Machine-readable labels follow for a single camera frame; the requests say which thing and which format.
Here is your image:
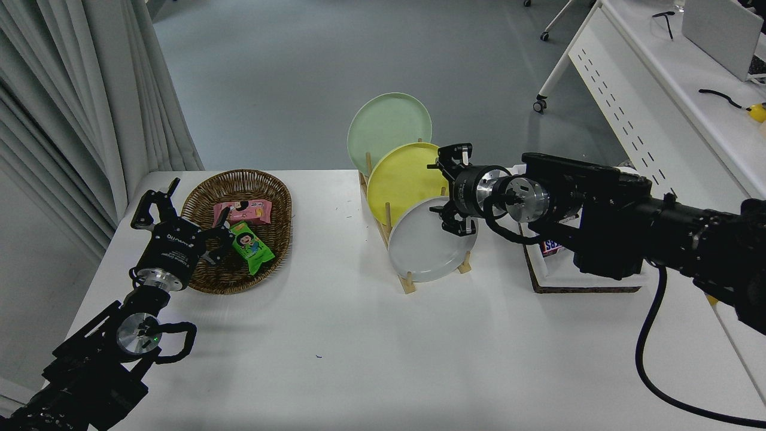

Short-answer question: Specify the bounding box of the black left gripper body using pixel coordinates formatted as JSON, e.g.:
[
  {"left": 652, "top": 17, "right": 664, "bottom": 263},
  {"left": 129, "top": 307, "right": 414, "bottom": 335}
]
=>
[{"left": 138, "top": 218, "right": 207, "bottom": 279}]

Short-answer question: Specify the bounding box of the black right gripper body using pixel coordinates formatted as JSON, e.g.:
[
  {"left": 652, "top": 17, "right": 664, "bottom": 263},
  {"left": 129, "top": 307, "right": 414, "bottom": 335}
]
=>
[{"left": 452, "top": 166, "right": 498, "bottom": 217}]

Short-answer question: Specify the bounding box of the grey plate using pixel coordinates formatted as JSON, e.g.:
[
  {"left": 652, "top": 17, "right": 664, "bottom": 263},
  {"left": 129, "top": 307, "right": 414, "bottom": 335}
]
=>
[{"left": 387, "top": 196, "right": 479, "bottom": 283}]

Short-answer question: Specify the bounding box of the yellow plate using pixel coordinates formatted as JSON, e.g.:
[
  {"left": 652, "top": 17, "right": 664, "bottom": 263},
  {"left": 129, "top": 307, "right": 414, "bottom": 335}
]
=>
[{"left": 366, "top": 142, "right": 452, "bottom": 227}]

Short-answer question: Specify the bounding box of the pale green plate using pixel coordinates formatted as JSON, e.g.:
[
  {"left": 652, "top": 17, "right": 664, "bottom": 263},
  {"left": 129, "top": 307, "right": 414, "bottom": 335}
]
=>
[{"left": 346, "top": 92, "right": 433, "bottom": 177}]

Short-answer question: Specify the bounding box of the wooden plate rack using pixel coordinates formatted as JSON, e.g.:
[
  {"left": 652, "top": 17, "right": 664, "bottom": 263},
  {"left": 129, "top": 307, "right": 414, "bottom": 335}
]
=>
[{"left": 358, "top": 139, "right": 473, "bottom": 295}]

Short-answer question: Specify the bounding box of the green snack pack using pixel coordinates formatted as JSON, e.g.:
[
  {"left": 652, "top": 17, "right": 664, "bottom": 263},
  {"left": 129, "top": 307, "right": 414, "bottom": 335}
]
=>
[{"left": 227, "top": 221, "right": 276, "bottom": 276}]

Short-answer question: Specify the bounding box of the pink snack pack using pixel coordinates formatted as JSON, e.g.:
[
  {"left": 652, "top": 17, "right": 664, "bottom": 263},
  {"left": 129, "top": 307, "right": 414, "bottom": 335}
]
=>
[{"left": 212, "top": 199, "right": 273, "bottom": 227}]

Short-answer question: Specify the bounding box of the brown wicker basket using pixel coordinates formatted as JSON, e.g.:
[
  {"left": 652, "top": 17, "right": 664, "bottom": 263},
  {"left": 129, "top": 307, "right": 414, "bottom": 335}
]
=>
[{"left": 180, "top": 169, "right": 293, "bottom": 295}]

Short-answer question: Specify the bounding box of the white tray with cork base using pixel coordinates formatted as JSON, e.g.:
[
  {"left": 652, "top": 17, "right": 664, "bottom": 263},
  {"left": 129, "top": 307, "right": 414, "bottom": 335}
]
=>
[{"left": 509, "top": 165, "right": 654, "bottom": 294}]

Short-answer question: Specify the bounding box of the grey curtain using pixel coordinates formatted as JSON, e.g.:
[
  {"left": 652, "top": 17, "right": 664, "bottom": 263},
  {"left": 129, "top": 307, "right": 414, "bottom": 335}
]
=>
[{"left": 0, "top": 0, "right": 204, "bottom": 264}]

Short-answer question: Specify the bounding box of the white desk with perforated panel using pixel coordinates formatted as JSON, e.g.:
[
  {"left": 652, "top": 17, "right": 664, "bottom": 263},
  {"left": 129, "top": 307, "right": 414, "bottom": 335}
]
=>
[{"left": 533, "top": 0, "right": 766, "bottom": 288}]

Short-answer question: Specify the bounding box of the silver laptop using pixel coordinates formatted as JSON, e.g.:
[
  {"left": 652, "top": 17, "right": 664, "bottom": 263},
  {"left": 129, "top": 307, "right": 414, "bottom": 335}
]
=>
[{"left": 681, "top": 0, "right": 766, "bottom": 81}]

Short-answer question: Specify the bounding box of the black cable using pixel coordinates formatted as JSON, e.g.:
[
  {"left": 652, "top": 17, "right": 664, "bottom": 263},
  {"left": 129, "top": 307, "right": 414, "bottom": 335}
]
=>
[{"left": 698, "top": 89, "right": 749, "bottom": 111}]

